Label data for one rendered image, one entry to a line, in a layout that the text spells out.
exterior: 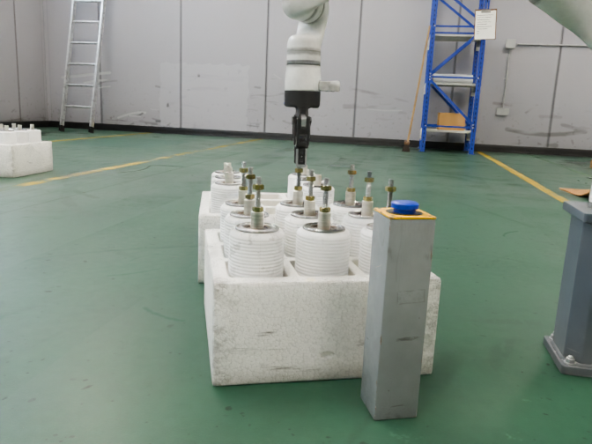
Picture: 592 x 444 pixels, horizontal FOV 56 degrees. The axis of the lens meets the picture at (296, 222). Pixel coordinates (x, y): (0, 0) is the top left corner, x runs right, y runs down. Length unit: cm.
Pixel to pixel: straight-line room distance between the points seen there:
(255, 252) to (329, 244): 12
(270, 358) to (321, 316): 11
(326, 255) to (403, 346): 20
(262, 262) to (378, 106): 652
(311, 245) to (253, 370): 23
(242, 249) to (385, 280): 25
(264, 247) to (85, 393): 37
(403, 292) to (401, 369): 12
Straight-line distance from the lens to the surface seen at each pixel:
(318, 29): 119
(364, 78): 740
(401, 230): 79
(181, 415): 89
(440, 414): 94
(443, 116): 690
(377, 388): 87
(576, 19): 113
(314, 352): 96
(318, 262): 94
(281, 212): 117
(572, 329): 116
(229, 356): 94
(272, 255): 93
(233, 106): 772
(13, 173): 346
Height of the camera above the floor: 46
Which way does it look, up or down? 12 degrees down
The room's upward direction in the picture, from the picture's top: 3 degrees clockwise
